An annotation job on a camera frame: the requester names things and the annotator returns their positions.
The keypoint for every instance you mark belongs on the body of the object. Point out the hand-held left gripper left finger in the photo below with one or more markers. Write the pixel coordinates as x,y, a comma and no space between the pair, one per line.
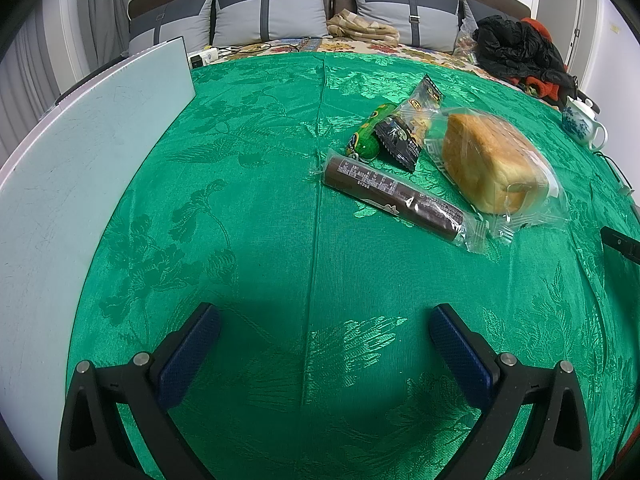
192,355

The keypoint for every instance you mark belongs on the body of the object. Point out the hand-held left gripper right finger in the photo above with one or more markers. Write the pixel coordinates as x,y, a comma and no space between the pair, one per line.
460,355

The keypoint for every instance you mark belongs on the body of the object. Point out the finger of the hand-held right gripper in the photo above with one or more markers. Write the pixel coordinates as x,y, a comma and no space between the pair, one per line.
622,246

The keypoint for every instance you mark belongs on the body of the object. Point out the bread loaf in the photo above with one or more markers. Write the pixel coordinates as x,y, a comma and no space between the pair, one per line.
490,165

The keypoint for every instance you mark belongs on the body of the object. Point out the long snack packet clear ends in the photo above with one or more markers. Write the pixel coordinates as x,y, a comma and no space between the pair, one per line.
390,192

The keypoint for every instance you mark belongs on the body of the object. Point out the white cardboard box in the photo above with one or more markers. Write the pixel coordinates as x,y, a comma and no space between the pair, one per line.
75,185

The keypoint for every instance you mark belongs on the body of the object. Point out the long black yellow snack packet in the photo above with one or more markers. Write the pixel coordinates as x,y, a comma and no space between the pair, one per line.
397,142

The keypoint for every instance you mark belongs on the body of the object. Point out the green sausage packet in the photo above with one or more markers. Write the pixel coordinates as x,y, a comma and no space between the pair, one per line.
367,135

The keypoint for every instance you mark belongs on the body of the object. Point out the white blue teapot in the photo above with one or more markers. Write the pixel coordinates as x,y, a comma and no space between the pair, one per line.
580,122

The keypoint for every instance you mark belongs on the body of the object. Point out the green patterned cloth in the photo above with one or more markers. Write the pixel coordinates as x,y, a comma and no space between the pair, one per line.
250,235

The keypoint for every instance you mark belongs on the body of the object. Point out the orange red garment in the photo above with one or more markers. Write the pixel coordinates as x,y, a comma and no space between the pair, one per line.
547,91

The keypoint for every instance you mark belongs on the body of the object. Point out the white door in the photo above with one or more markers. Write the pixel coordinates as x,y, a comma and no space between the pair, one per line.
600,35

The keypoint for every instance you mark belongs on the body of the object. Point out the black jacket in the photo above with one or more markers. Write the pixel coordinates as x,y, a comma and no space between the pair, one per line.
515,50

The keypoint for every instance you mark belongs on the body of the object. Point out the clear plastic bag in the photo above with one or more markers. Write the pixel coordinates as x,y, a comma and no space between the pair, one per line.
465,42

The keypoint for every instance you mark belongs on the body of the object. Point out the grey two-tone pillow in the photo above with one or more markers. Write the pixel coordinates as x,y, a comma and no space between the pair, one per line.
170,25
400,10
270,15
475,10

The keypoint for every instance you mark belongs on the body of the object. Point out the white power strip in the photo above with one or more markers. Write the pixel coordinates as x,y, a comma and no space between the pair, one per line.
205,55

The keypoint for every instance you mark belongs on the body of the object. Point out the grey vertical blinds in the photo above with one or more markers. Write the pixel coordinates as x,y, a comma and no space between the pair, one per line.
45,60

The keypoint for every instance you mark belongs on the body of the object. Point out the beige folded blanket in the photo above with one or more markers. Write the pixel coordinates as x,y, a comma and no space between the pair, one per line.
360,27

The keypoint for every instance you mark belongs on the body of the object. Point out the grey curtain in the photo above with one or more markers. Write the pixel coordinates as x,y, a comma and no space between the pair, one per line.
105,5

